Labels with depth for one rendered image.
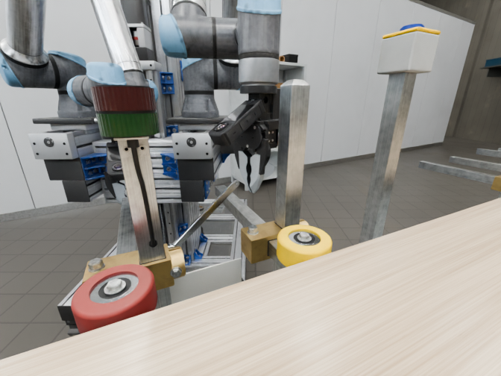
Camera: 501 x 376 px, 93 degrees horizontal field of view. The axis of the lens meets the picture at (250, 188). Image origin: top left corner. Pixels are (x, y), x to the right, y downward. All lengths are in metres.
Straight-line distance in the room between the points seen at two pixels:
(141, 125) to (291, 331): 0.25
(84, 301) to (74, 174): 0.85
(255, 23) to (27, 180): 2.92
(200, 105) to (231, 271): 0.67
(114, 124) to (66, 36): 2.79
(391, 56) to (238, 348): 0.55
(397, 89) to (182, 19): 0.45
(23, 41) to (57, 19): 2.01
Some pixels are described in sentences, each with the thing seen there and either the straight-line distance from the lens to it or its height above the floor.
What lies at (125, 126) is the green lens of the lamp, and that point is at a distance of 0.28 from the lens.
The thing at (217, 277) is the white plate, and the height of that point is 0.77.
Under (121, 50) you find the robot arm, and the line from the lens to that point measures 0.85.
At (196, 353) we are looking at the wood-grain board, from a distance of 0.24.
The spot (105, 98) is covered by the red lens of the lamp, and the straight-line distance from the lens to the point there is 0.28.
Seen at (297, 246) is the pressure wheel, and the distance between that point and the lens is 0.35.
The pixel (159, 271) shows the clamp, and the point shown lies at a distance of 0.41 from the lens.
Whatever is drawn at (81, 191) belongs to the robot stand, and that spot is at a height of 0.77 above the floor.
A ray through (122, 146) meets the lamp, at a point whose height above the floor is 1.04.
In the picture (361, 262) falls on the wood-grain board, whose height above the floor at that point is 0.90.
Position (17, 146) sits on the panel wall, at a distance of 3.12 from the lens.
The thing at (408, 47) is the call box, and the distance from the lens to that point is 0.58.
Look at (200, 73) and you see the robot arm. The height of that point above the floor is 1.20.
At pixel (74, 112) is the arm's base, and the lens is 1.17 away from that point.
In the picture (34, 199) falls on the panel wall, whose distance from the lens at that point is 3.23.
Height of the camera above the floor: 1.10
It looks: 20 degrees down
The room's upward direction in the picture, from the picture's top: straight up
